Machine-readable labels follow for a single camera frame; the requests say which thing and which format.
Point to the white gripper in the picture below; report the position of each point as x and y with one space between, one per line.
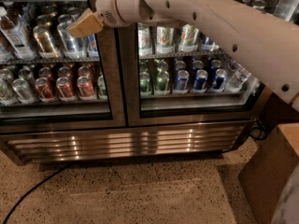
106 6

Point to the glass fridge door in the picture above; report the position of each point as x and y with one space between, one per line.
100 64
187 61

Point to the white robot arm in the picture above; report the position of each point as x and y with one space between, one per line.
195 72

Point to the stainless steel fridge base grille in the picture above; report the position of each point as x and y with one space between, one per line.
125 142

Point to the silver can upper shelf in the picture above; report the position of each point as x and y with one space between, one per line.
74 48

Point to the gold can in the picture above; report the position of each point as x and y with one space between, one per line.
47 45

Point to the green white can left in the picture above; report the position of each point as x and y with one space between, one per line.
144 40

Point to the green white can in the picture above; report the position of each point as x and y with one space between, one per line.
165 40
144 40
188 38

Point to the red soda can right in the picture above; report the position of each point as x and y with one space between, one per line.
85 87

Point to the red soda can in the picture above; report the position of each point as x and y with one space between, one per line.
85 87
65 89
45 90

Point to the red soda can middle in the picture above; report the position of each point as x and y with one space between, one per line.
65 89

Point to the labelled drink bottle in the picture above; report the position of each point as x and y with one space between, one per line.
17 35

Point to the green white can middle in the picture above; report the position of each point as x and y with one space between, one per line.
165 40

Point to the red soda can left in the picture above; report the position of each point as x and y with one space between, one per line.
45 90

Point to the silver can lower left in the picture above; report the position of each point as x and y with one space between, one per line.
24 91

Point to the green white can right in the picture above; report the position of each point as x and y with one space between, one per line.
188 38

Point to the blue can left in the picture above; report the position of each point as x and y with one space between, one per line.
181 82

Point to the silver blue can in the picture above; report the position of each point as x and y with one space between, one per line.
208 44

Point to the blue can middle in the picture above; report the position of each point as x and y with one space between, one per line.
200 80

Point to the blue can right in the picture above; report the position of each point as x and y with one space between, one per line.
217 81

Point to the clear water bottle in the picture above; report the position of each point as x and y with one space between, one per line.
237 80

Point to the brown cardboard box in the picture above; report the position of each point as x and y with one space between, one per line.
267 173

